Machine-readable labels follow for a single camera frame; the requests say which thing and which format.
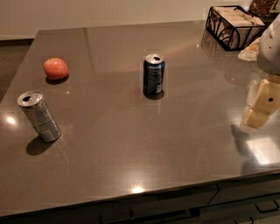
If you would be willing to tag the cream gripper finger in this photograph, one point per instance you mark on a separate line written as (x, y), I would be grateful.
(262, 102)

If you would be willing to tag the blue pepsi can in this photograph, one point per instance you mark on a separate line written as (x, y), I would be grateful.
(153, 73)

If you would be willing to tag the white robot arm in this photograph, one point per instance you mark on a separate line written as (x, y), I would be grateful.
(268, 55)

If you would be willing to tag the silver redbull can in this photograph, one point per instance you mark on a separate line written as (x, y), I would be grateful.
(34, 106)

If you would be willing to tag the orange-red round fruit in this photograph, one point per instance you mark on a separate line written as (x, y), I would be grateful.
(55, 69)

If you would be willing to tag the black wire napkin basket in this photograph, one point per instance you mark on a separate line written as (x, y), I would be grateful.
(233, 27)

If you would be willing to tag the black drawer handle right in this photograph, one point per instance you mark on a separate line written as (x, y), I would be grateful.
(267, 206)

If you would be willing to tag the black drawer handle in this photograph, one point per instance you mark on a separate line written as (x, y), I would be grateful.
(116, 217)
(267, 206)

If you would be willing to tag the black drawer handle middle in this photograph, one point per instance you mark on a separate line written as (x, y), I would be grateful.
(116, 217)

